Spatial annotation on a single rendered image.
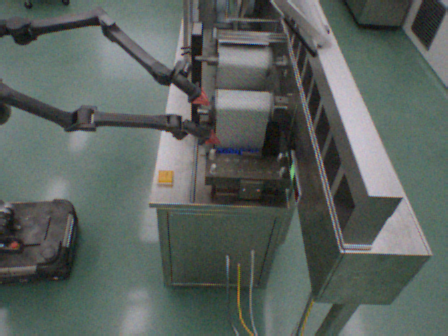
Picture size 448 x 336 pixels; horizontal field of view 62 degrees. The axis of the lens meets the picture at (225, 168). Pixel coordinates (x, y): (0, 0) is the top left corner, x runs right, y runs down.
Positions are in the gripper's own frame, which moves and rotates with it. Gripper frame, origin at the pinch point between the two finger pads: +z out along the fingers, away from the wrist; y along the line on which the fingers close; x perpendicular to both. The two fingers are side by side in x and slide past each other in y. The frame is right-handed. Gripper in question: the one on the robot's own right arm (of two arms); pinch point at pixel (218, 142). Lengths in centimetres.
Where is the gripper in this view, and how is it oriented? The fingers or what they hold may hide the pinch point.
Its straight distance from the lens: 182.3
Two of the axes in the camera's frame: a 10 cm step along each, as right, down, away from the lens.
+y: 0.0, 7.0, -7.1
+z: 8.3, 4.0, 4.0
